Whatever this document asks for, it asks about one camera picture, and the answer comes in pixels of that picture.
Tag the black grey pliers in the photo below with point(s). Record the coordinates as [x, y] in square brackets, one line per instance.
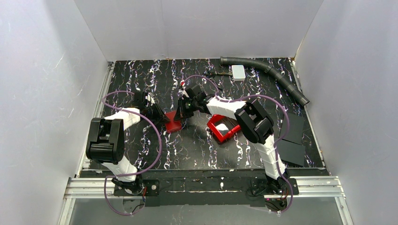
[213, 74]

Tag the aluminium frame rail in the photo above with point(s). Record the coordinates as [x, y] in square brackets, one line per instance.
[203, 182]

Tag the white rectangular box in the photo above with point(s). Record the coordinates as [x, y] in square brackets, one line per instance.
[238, 73]

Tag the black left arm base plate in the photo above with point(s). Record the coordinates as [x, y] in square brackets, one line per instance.
[139, 187]

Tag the red plastic bin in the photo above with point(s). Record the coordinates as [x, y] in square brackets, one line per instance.
[223, 128]

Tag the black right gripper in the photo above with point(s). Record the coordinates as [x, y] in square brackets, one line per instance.
[183, 108]

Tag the lower black card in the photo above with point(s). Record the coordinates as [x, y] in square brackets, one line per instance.
[291, 152]

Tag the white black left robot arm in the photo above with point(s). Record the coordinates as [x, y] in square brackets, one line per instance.
[105, 142]

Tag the upper black card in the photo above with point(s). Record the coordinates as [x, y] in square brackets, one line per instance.
[295, 133]

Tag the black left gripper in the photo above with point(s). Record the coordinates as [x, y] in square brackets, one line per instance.
[156, 112]

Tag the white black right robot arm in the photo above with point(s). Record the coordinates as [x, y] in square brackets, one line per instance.
[255, 123]

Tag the black card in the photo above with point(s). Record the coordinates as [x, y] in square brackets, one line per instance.
[291, 152]
[295, 133]

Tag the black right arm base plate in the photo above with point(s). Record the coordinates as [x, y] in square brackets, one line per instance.
[264, 186]

